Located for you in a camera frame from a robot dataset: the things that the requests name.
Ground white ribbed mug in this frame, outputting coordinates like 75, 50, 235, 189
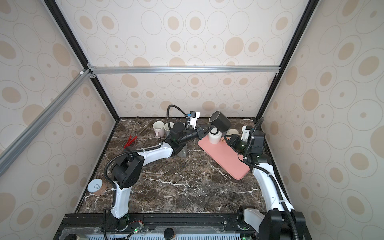
208, 128, 222, 145

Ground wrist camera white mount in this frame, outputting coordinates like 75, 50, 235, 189
241, 126, 253, 142
186, 111, 200, 130

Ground black corrugated cable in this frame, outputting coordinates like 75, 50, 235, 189
242, 116, 301, 240
166, 104, 190, 131

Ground pink plastic tray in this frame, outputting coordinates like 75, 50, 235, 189
198, 137, 250, 180

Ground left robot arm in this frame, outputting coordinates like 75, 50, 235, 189
104, 123, 214, 219

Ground black corrugated cable right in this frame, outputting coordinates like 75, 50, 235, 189
242, 116, 301, 240

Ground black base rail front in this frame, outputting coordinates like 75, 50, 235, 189
58, 212, 313, 240

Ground black mug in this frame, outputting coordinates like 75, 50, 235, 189
209, 111, 231, 133

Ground pale pink mug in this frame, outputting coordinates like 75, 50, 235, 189
152, 121, 165, 138

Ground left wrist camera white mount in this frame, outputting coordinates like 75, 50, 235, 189
186, 111, 200, 130

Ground cream and salmon mug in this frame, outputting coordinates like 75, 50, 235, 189
226, 129, 239, 137

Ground horizontal aluminium rail back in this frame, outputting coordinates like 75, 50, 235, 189
90, 66, 280, 74

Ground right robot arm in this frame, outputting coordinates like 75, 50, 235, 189
224, 128, 306, 240

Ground diagonal aluminium rail left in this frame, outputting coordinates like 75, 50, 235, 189
1, 69, 91, 175

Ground black corrugated cable left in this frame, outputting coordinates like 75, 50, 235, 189
166, 104, 190, 131

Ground red handled tongs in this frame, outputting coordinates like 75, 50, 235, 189
124, 117, 149, 149

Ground dark grey mug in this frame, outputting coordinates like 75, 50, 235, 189
177, 143, 188, 158

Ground light grey mug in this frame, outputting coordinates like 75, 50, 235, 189
164, 122, 174, 136

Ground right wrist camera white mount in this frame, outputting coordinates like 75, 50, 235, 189
241, 126, 253, 142

